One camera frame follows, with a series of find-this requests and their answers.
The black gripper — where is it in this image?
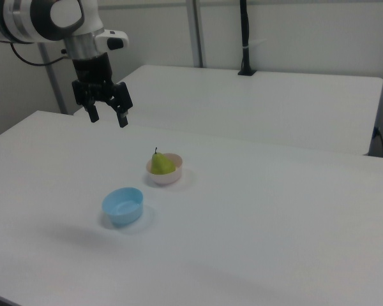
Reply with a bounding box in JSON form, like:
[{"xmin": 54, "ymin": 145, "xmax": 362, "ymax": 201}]
[{"xmin": 71, "ymin": 52, "xmax": 134, "ymax": 129}]

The green pear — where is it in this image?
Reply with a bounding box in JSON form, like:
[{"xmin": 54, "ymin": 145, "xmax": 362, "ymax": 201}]
[{"xmin": 151, "ymin": 147, "xmax": 176, "ymax": 175}]

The pink bowl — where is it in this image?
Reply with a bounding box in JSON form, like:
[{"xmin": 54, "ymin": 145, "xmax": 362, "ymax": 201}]
[{"xmin": 146, "ymin": 152, "xmax": 184, "ymax": 187}]

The light blue bowl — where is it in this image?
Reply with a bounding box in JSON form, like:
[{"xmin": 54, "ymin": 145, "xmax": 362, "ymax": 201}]
[{"xmin": 101, "ymin": 187, "xmax": 145, "ymax": 228}]

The white side table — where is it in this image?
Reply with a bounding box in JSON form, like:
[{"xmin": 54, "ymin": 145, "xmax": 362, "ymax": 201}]
[{"xmin": 72, "ymin": 64, "xmax": 383, "ymax": 157}]

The black pole with clamp base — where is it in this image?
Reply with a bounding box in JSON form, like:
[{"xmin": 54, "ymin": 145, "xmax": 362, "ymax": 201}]
[{"xmin": 237, "ymin": 0, "xmax": 257, "ymax": 77}]

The grey aluminium frame post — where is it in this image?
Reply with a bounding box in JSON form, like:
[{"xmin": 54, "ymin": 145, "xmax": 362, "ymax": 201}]
[
  {"xmin": 37, "ymin": 41, "xmax": 68, "ymax": 115},
  {"xmin": 185, "ymin": 0, "xmax": 209, "ymax": 69}
]

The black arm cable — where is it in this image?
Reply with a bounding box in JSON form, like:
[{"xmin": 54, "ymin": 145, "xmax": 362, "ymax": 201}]
[{"xmin": 9, "ymin": 41, "xmax": 70, "ymax": 66}]

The white cable tie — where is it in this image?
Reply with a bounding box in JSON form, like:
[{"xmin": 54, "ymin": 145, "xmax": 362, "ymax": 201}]
[{"xmin": 242, "ymin": 39, "xmax": 267, "ymax": 50}]

